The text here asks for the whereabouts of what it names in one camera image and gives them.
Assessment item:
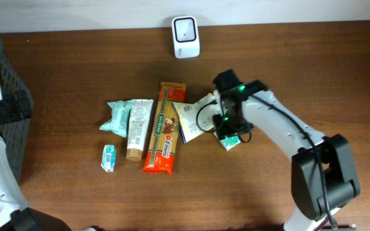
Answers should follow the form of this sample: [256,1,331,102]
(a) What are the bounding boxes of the green tissue pack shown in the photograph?
[214,132,241,151]

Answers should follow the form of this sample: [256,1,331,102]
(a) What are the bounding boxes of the cream yellow snack bag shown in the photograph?
[172,93,221,144]

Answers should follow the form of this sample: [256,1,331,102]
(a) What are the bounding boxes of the orange spaghetti packet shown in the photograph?
[143,82,186,175]

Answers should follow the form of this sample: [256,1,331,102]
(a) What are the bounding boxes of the white cream tube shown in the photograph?
[126,99,154,161]

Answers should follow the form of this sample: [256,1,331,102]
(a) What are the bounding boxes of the teal wipes packet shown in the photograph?
[100,100,134,138]

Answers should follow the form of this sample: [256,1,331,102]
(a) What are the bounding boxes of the small teal gum box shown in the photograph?
[101,144,116,173]

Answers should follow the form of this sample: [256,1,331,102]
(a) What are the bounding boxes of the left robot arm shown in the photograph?
[0,90,70,230]

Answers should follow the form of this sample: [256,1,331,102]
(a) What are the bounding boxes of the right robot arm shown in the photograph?
[213,69,360,230]

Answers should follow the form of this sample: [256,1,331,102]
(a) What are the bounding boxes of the white barcode scanner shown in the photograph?
[172,16,200,59]

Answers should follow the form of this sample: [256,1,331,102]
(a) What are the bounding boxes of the dark grey plastic basket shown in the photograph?
[0,38,34,182]

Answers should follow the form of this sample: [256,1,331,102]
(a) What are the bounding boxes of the right black camera cable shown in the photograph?
[195,99,253,144]

